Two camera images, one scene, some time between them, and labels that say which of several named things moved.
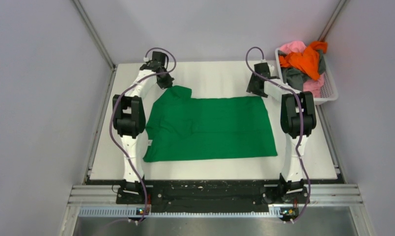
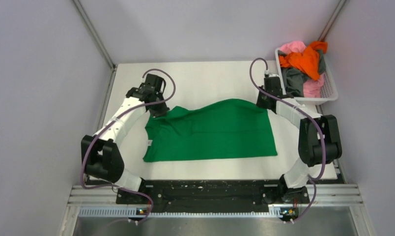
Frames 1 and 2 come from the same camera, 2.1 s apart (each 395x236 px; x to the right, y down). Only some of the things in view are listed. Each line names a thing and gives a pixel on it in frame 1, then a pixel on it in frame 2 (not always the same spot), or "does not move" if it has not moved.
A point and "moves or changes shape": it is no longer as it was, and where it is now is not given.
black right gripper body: [252, 86] → [261, 100]
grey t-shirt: [295, 77] does not move
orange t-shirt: [308, 61] does not move
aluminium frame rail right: [331, 21] does not move
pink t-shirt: [315, 86] does not move
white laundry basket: [330, 91] does not move
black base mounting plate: [213, 195] does not move
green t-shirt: [180, 127] moves or changes shape
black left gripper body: [166, 81] → [158, 109]
